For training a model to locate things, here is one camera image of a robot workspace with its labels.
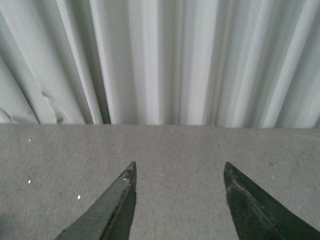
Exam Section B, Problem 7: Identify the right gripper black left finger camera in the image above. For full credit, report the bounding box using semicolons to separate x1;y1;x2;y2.
56;161;137;240

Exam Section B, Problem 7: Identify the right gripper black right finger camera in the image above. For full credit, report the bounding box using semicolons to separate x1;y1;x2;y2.
223;161;320;240

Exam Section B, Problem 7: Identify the grey curtain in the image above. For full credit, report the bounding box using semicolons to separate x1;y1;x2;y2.
0;0;320;128

